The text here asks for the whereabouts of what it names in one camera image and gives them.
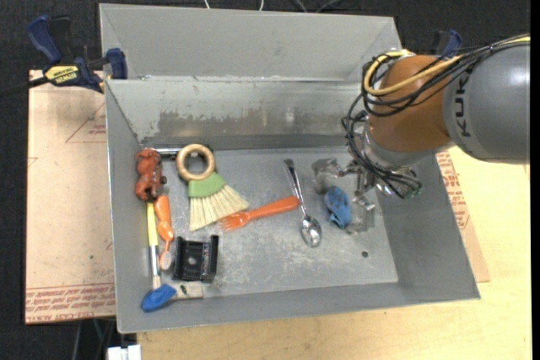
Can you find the brown cardboard board red print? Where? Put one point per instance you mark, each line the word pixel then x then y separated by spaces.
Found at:
pixel 67 198

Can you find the grey metal bin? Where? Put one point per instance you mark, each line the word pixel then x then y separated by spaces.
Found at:
pixel 261 261

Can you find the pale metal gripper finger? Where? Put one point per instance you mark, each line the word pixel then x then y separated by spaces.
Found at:
pixel 363 215
pixel 325 175

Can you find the orange plastic fork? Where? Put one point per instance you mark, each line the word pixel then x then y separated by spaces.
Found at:
pixel 270 208

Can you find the shiny metal spoon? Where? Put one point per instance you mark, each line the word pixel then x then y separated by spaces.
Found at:
pixel 311 229

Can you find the red-brown toy animal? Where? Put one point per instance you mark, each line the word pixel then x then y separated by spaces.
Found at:
pixel 147 175

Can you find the green hand brush pale bristles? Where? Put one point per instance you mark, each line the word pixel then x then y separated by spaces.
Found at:
pixel 211 202

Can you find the blue spotted soft lump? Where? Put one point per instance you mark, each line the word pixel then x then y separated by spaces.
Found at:
pixel 338 206

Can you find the black plastic bracket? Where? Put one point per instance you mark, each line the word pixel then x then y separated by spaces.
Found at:
pixel 185 265

